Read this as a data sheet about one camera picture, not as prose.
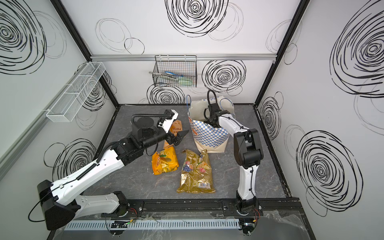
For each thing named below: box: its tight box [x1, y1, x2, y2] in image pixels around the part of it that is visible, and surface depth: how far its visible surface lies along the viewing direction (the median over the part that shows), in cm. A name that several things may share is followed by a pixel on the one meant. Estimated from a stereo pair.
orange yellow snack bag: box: [151, 146, 179, 175], surface depth 85 cm
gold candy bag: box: [177, 149, 216, 194], surface depth 81 cm
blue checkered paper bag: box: [188, 115, 231, 153], surface depth 82 cm
